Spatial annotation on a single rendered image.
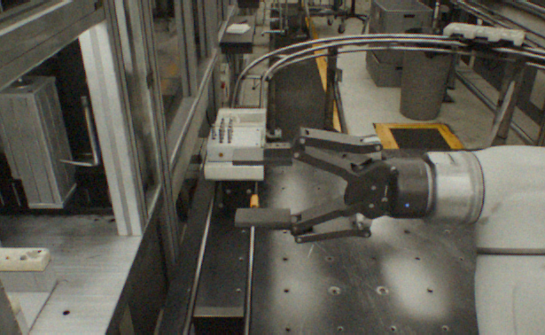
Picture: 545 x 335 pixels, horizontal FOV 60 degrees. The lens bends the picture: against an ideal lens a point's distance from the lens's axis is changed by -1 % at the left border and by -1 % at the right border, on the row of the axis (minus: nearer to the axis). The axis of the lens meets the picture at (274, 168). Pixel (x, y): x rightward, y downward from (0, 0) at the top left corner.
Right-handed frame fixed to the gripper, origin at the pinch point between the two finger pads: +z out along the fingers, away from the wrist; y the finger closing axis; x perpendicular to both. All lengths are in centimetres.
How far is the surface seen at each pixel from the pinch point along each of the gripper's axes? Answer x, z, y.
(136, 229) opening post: -18.6, 22.3, -20.2
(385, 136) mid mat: -246, -80, -112
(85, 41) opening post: -18.6, 25.0, 13.4
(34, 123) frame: -25.0, 39.2, -2.4
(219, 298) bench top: -26, 10, -44
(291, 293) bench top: -27, -6, -44
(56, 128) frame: -29.9, 38.1, -5.7
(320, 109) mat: -296, -39, -112
